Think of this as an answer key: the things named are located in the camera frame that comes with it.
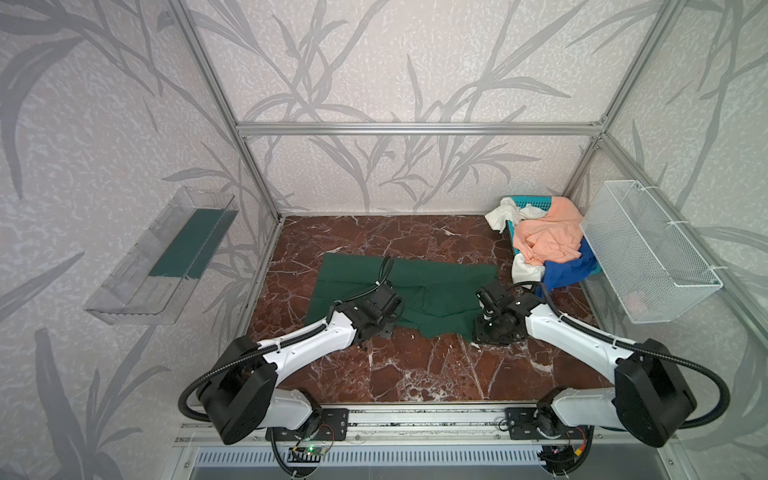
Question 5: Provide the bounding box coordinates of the aluminium frame post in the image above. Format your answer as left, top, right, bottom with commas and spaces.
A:
167, 0, 282, 221

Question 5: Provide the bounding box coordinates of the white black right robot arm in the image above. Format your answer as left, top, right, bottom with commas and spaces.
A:
473, 302, 697, 448

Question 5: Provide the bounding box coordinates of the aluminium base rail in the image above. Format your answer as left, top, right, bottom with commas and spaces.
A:
172, 402, 643, 447

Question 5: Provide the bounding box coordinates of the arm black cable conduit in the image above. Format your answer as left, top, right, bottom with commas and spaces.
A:
177, 256, 397, 478
509, 280, 732, 475

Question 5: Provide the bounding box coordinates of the white wire mesh basket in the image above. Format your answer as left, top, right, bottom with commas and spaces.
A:
580, 180, 723, 324

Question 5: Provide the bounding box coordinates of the green t-shirt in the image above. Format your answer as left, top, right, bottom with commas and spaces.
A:
304, 253, 498, 342

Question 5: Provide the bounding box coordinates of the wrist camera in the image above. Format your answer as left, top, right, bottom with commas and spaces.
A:
368, 282, 402, 315
476, 280, 515, 316

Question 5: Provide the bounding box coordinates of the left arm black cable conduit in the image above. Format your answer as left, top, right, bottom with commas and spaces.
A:
177, 256, 397, 478

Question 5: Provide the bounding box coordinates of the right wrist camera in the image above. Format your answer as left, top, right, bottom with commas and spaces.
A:
476, 280, 515, 316

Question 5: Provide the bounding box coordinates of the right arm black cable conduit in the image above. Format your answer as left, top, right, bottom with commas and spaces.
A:
509, 280, 732, 475

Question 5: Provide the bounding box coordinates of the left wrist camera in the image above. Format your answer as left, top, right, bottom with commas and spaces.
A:
368, 282, 402, 315

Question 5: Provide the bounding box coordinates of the green circuit board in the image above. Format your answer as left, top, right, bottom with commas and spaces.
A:
289, 443, 333, 463

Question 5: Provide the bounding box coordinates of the teal plastic laundry basket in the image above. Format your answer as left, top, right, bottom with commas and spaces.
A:
511, 197, 588, 267

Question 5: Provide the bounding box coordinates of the blue t-shirt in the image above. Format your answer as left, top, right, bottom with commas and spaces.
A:
542, 237, 601, 291

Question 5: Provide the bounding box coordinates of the right base wiring bundle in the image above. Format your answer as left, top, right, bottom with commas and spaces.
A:
536, 440, 590, 475

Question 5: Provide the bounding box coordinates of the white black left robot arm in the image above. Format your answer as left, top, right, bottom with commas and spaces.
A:
178, 295, 401, 445

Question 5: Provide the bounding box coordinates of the white t-shirt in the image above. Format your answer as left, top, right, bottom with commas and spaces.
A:
485, 197, 546, 283

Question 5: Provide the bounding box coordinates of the clear acrylic wall shelf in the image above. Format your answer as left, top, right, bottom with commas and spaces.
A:
84, 187, 239, 326

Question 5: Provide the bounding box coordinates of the aluminium frame crossbar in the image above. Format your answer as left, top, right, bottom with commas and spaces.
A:
236, 122, 602, 137

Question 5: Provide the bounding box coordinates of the peach pink t-shirt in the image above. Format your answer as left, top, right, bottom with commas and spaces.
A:
512, 197, 583, 266

